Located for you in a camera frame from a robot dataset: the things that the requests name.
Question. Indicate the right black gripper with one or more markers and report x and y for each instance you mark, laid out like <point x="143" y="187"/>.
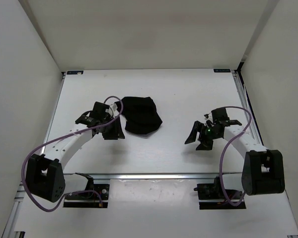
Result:
<point x="205" y="145"/>

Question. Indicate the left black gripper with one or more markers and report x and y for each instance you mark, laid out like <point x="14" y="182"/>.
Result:
<point x="117" y="132"/>

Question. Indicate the black skirt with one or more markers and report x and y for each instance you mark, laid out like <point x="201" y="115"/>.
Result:
<point x="141" y="115"/>

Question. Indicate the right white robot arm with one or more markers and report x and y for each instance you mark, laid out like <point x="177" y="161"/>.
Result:
<point x="263" y="169"/>

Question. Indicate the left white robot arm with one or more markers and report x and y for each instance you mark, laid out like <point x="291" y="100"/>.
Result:
<point x="43" y="175"/>

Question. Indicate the right blue corner label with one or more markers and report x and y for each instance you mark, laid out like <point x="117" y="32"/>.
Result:
<point x="219" y="70"/>

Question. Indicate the blue corner label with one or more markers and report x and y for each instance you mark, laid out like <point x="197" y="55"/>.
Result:
<point x="75" y="72"/>
<point x="219" y="70"/>

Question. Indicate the left blue corner label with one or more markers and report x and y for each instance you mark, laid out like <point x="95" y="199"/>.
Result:
<point x="75" y="72"/>

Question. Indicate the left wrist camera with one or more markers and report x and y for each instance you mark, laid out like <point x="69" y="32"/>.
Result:
<point x="102" y="111"/>

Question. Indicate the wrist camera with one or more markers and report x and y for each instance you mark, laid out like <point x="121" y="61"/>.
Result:
<point x="102" y="111"/>
<point x="217" y="115"/>

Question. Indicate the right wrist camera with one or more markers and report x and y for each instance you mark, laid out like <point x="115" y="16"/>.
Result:
<point x="217" y="115"/>

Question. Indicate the front aluminium frame rail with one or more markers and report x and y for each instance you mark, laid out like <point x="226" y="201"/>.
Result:
<point x="155" y="176"/>

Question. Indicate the aluminium frame rail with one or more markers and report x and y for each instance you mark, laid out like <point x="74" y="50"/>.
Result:
<point x="246" y="104"/>
<point x="155" y="176"/>

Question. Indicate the right aluminium frame rail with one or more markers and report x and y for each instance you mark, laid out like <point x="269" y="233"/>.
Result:
<point x="246" y="104"/>

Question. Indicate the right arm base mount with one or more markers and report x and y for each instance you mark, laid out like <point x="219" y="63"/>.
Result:
<point x="211" y="197"/>

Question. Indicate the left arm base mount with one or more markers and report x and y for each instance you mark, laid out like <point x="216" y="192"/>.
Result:
<point x="83" y="191"/>

